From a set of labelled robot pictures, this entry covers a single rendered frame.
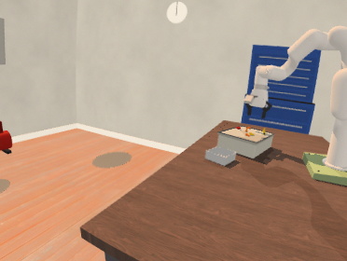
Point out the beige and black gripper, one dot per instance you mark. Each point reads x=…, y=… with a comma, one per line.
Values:
x=262, y=97

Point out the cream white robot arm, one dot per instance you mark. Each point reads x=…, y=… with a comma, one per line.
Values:
x=315, y=39

